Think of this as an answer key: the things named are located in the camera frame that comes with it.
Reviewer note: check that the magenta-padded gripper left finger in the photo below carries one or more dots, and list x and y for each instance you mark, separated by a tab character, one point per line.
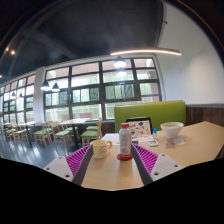
76	160

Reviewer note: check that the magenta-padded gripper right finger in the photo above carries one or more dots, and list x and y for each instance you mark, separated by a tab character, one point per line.
148	160

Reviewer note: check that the red-capped plastic drink bottle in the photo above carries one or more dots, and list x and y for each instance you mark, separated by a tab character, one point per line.
125	140

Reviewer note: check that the small white flat device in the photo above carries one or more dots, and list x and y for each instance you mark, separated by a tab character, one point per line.
153	143

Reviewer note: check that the flat round red coaster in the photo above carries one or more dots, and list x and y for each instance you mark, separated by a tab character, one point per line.
124	158

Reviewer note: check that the cream ceramic mug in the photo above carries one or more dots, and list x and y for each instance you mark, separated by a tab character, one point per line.
99	149

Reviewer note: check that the small blue-capped bottle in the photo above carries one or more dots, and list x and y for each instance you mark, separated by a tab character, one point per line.
155	133

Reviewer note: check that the green-seated wooden chairs group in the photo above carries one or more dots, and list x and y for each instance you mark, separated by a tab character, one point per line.
63	133

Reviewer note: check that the sticker-covered black laptop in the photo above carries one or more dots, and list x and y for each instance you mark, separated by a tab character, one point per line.
141	128

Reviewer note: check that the small white paper slip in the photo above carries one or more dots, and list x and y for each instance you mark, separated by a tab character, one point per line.
179	141

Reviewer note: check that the white ceramic bowl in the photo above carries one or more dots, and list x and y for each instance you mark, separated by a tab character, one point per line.
172	130

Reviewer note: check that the wooden dining table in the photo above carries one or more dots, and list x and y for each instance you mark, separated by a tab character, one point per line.
74	120
29	124

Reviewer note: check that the white paper sheet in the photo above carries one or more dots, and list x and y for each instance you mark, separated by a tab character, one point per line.
110	138

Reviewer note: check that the green upholstered bench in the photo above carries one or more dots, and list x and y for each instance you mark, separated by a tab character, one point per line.
156	111

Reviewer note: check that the black pendant lamps group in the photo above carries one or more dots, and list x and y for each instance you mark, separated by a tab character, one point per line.
120	62

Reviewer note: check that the long curved linear light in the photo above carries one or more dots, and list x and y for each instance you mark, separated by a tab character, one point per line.
146	51

